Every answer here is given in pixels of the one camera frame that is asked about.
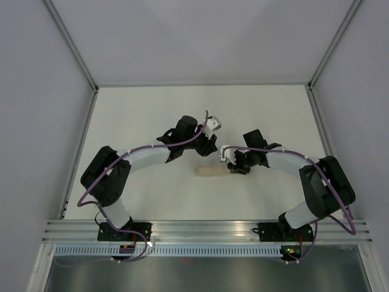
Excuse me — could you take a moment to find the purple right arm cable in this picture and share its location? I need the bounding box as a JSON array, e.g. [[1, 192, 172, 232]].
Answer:
[[223, 145, 356, 265]]

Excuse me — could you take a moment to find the left aluminium frame post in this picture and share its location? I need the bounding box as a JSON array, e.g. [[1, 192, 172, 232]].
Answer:
[[42, 0, 100, 92]]

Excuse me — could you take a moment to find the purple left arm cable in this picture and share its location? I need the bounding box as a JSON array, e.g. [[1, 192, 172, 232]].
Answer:
[[77, 109, 153, 264]]

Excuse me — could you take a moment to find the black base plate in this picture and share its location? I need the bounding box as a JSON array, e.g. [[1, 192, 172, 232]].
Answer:
[[97, 222, 152, 242], [252, 222, 314, 243]]

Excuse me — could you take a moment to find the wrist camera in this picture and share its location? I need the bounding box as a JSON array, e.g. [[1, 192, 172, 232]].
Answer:
[[218, 145, 235, 164], [203, 116, 222, 139]]

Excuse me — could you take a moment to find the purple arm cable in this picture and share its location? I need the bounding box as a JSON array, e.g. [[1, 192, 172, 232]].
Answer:
[[223, 145, 356, 265], [77, 109, 153, 264]]

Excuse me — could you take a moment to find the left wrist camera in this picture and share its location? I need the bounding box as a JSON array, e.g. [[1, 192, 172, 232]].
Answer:
[[203, 116, 222, 139]]

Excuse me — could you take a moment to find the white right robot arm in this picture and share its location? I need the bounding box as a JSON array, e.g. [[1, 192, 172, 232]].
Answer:
[[219, 130, 356, 240]]

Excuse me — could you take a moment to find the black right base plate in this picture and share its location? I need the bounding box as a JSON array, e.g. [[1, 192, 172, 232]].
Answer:
[[252, 222, 314, 243]]

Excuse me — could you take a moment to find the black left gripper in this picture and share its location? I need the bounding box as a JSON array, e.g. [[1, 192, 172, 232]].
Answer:
[[183, 125, 218, 158]]

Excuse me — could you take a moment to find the beige cloth napkin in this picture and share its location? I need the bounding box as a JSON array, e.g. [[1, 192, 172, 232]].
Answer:
[[194, 166, 230, 178]]

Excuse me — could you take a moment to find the right aluminium frame post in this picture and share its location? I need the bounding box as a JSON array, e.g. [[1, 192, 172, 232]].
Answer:
[[306, 0, 364, 90]]

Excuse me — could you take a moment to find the white slotted cable duct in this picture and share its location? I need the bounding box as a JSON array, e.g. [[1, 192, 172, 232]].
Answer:
[[55, 244, 281, 257]]

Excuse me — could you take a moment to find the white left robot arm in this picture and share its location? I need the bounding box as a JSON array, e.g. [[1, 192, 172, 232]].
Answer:
[[77, 115, 221, 241]]

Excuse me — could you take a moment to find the aluminium frame post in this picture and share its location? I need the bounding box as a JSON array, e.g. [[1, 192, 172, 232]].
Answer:
[[306, 0, 364, 90], [42, 0, 100, 92]]

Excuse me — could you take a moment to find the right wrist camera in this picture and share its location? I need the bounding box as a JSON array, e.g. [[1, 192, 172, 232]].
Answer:
[[218, 145, 235, 164]]

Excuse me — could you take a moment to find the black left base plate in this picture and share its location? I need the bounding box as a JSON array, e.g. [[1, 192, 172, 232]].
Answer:
[[97, 222, 152, 242]]

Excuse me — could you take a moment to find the aluminium mounting rail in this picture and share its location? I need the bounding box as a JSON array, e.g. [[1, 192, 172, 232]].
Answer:
[[42, 220, 373, 245]]

